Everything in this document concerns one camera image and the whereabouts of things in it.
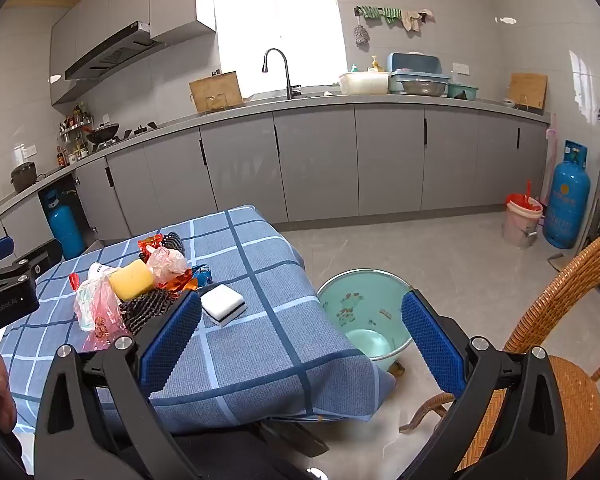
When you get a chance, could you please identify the blue gas cylinder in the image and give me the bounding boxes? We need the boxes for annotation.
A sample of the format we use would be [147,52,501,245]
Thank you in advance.
[543,139,592,250]
[47,190,87,259]

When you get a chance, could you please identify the grey wall cabinets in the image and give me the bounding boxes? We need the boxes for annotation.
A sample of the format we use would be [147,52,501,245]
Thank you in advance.
[49,0,217,107]

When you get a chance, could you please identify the white black sponge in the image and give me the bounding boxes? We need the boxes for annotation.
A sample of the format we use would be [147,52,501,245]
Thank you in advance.
[200,283,248,330]

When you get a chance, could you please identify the blue plastic box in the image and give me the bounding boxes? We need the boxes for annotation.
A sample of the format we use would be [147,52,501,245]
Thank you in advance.
[386,52,429,75]

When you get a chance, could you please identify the clear pink plastic bag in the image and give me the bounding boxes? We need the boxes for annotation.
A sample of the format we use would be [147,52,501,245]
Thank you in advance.
[146,247,189,289]

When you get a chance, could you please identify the grey duster brush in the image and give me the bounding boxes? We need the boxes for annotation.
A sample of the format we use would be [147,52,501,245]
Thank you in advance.
[352,15,370,50]

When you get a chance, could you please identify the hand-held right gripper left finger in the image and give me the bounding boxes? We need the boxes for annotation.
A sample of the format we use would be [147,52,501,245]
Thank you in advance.
[32,290,203,480]

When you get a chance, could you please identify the grey base cabinets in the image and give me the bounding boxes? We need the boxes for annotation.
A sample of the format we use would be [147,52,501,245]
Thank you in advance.
[0,93,552,262]

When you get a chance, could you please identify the white plastic tub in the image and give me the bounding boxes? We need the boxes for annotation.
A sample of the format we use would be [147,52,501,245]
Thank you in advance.
[338,71,390,96]

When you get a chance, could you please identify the teal plastic basin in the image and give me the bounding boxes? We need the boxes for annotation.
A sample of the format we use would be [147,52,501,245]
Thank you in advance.
[316,269,415,364]

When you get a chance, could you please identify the kitchen window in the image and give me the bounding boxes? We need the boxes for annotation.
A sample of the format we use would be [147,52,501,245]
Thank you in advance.
[213,0,349,95]

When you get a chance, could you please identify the gas stove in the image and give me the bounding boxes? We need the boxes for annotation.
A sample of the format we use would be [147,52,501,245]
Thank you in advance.
[90,120,160,151]

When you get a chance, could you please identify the green striped towel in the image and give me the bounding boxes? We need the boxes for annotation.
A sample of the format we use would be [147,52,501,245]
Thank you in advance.
[355,5,404,24]

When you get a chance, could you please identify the wicker chair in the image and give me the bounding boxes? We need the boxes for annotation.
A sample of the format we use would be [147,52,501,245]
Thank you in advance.
[399,224,600,472]

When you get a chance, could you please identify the pink mop handle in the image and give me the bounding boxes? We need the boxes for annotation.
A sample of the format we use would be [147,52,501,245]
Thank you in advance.
[539,127,559,207]

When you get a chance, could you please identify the pink red printed plastic bag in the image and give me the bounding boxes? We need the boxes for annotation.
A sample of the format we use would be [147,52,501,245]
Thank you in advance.
[82,287,127,352]

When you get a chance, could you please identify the yellow sponge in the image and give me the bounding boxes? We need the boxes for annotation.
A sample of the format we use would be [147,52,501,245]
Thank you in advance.
[108,259,156,300]

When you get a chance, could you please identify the teal dish drainer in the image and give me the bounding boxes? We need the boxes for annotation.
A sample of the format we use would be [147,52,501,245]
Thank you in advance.
[388,72,452,95]

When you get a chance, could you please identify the black range hood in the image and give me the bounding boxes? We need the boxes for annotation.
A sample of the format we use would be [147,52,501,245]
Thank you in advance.
[64,20,169,81]

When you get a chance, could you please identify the pink bucket with red liner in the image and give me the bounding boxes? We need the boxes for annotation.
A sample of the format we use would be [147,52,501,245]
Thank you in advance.
[502,192,544,250]

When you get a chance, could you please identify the black wok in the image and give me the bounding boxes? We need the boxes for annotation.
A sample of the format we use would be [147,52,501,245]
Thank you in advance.
[85,123,121,145]

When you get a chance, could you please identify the blue checked tablecloth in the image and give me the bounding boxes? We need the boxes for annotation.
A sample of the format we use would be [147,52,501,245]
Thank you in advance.
[0,204,398,461]

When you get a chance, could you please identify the metal basin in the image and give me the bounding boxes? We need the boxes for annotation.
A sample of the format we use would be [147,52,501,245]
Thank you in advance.
[402,79,446,96]

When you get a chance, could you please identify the orange blue snack wrapper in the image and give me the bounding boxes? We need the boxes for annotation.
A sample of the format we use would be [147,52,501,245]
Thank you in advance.
[155,264,215,294]

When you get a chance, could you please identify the spice rack with bottles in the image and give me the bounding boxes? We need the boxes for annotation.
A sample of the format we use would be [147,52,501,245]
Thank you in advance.
[56,102,97,167]

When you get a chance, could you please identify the wooden cutting board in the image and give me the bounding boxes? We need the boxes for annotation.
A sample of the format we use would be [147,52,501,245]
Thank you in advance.
[188,70,245,114]
[508,72,549,110]

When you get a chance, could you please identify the dark wrapper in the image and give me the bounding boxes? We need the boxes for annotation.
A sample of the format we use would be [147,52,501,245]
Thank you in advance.
[118,289,182,337]

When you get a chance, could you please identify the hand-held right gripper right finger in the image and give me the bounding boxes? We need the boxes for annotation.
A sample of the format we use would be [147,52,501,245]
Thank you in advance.
[401,290,567,480]

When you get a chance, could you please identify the red snack wrapper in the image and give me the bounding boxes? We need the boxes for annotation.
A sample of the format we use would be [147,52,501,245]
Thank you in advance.
[138,234,164,264]

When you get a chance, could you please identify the beige gloves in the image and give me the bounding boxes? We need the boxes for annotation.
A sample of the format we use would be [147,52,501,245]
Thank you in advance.
[401,8,435,34]

